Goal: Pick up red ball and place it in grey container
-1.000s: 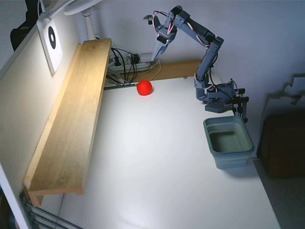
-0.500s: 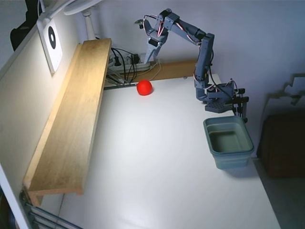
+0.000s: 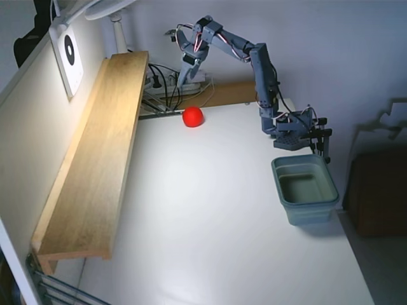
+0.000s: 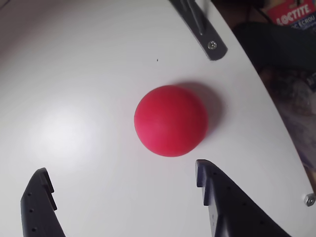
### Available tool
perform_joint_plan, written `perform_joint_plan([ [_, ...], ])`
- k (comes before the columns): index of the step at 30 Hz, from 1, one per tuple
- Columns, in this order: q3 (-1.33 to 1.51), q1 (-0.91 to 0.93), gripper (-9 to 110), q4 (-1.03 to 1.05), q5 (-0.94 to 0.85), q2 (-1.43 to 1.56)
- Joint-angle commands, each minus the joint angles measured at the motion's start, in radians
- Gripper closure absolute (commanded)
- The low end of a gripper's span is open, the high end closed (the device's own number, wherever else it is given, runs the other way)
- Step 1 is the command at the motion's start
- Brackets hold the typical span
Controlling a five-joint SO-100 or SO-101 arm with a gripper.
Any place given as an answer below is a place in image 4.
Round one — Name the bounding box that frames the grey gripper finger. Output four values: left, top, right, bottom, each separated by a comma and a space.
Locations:
196, 159, 292, 237
20, 167, 67, 237

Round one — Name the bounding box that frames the red ball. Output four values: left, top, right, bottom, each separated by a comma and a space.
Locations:
134, 85, 209, 158

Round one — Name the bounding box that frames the red Loctite package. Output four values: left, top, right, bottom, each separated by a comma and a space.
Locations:
261, 0, 316, 32

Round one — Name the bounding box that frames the grey metal bracket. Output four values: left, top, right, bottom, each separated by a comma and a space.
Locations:
168, 0, 228, 62

